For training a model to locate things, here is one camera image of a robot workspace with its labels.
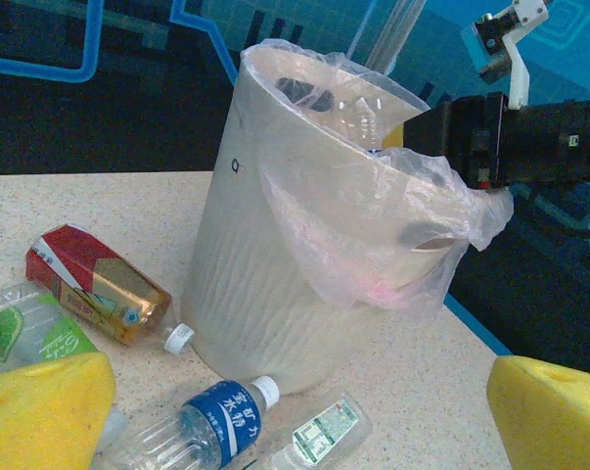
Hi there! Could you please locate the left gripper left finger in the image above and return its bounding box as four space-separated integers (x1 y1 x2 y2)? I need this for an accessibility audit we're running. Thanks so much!
0 351 117 470

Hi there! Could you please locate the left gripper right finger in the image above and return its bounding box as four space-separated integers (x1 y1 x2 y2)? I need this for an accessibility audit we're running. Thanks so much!
486 355 590 470

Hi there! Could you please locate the blue label bottle red cap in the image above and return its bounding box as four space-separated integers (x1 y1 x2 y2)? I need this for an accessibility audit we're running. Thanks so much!
334 95 391 154

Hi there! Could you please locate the green lime label bottle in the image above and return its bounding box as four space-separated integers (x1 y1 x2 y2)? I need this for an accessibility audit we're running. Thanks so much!
0 282 100 368

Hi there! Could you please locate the red gold label bottle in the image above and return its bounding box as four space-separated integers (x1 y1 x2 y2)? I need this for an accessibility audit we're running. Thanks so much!
24 223 197 354

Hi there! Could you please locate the beige plastic bin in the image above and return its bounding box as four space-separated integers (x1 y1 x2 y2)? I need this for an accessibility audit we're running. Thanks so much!
179 41 477 397

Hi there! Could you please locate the clear plastic bin liner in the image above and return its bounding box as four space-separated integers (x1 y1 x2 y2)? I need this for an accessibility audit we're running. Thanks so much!
240 37 516 312

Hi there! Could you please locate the blue label bottle white cap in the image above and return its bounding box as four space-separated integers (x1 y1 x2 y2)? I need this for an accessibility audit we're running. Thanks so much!
96 375 281 470

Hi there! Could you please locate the small bottle green white label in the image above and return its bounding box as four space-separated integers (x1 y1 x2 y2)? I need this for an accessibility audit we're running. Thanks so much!
267 395 374 470

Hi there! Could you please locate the aluminium frame post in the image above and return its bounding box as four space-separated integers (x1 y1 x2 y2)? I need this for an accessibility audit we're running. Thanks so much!
347 0 429 77

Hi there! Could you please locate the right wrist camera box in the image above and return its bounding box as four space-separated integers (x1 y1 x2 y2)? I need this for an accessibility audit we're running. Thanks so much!
460 0 551 110

